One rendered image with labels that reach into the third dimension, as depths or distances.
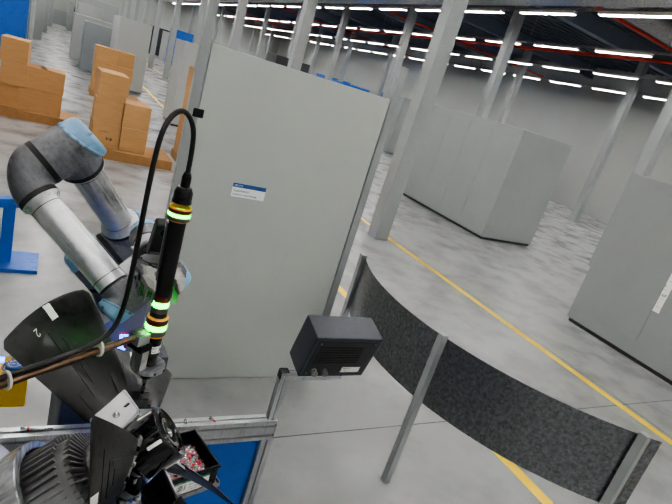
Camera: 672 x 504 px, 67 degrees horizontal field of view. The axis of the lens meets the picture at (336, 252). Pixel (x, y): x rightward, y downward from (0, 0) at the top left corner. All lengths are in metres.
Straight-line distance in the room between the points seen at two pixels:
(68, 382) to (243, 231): 2.10
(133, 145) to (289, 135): 5.79
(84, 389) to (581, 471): 2.27
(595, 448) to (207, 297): 2.20
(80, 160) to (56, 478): 0.73
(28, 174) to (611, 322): 6.67
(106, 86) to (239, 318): 5.67
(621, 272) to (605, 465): 4.60
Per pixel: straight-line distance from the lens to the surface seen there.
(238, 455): 1.95
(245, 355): 3.51
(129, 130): 8.56
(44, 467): 1.17
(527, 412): 2.70
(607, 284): 7.27
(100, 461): 0.88
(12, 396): 1.59
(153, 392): 1.34
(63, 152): 1.41
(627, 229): 7.23
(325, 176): 3.15
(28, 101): 10.19
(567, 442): 2.75
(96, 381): 1.14
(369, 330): 1.80
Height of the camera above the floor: 1.98
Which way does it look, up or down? 17 degrees down
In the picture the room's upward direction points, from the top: 17 degrees clockwise
